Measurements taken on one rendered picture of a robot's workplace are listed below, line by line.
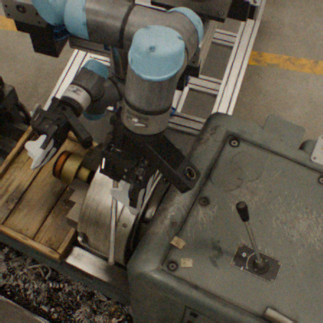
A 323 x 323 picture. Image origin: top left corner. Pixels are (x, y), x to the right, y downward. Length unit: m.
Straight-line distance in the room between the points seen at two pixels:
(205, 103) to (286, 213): 1.47
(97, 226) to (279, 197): 0.40
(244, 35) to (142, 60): 2.08
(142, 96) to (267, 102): 2.11
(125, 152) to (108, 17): 0.22
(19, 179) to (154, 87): 0.89
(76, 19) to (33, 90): 2.02
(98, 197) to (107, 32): 0.42
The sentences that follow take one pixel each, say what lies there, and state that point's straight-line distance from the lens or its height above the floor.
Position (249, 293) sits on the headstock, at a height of 1.25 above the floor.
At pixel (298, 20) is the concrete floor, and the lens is 3.26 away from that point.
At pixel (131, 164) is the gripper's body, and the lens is 0.84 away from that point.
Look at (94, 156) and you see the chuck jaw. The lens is 1.26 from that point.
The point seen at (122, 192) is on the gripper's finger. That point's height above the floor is 1.41.
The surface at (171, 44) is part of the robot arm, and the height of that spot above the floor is 1.70.
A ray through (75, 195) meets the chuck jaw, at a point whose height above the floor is 1.11.
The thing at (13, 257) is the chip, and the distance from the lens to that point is 1.79.
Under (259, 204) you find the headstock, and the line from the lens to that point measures 1.10.
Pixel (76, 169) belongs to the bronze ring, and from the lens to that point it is 1.27.
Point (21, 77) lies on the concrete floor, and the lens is 2.93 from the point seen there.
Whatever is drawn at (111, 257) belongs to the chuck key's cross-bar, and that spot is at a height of 1.33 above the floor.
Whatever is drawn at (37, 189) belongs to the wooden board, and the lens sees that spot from 1.53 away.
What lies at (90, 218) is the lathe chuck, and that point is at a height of 1.17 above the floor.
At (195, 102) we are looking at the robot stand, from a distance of 2.51.
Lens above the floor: 2.23
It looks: 61 degrees down
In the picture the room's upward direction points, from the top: 3 degrees clockwise
